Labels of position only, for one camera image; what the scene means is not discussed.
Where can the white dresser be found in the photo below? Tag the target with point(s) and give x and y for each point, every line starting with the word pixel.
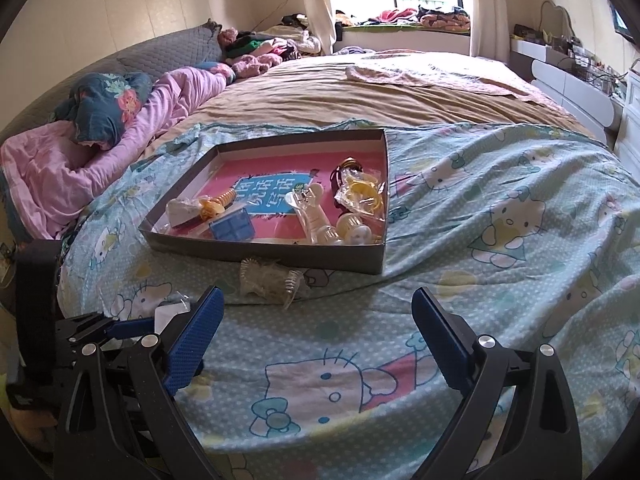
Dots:
pixel 630 130

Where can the grey quilted headboard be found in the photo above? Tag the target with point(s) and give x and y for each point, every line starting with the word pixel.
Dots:
pixel 165 50

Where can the clear packet with white card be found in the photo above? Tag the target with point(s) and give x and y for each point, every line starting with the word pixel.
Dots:
pixel 167 315

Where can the clear packet with grey card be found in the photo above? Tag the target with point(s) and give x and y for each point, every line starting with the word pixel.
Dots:
pixel 180 215

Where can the cartoon cat print blanket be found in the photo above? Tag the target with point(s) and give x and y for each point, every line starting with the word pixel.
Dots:
pixel 500 260

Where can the white window seat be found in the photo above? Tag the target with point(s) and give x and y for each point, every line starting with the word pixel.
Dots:
pixel 400 42

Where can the black television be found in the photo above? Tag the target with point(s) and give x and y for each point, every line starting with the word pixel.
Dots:
pixel 620 20

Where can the small blue box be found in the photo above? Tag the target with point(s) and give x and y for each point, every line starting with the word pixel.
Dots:
pixel 232 225

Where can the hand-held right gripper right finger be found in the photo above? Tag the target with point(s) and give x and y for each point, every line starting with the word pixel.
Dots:
pixel 440 330

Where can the blue floral pillow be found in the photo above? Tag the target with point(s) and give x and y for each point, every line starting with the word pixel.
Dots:
pixel 100 105

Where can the pile of clothes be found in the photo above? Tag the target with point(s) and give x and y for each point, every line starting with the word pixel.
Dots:
pixel 280 40
pixel 255 65

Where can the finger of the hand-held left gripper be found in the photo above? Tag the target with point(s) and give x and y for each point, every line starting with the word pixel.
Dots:
pixel 130 329

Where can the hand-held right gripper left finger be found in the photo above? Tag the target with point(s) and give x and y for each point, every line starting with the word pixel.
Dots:
pixel 200 330

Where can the cream flower hair claw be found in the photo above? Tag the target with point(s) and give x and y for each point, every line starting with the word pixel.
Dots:
pixel 357 230

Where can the pink book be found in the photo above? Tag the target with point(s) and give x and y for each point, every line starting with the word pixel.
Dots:
pixel 250 175

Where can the white vanity desk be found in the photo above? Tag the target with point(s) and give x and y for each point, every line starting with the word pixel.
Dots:
pixel 570 90

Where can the cream curtain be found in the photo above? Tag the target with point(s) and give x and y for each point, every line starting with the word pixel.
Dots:
pixel 320 5
pixel 487 5

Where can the wavy frame mirror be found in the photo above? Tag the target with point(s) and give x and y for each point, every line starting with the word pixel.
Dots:
pixel 555 17

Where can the grey cardboard box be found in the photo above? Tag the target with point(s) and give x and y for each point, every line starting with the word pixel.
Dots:
pixel 275 252

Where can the clear packet of hair combs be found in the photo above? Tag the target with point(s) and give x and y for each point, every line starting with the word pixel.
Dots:
pixel 270 280

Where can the yellow hair claw packet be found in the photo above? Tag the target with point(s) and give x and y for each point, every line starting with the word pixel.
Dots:
pixel 362 192

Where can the clothes on windowsill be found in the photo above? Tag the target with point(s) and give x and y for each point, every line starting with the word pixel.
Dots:
pixel 440 19

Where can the cosmetics clutter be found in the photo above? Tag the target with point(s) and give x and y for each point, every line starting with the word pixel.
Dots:
pixel 580 57

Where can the pearly hair clip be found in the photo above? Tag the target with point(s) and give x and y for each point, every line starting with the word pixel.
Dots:
pixel 327 235

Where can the long clear hair clip packet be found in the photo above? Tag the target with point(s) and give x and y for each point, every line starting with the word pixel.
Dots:
pixel 312 210

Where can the tan bedsheet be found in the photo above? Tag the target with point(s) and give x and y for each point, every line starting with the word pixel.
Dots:
pixel 300 95

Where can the pink quilt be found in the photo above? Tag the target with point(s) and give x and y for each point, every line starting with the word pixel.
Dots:
pixel 165 105

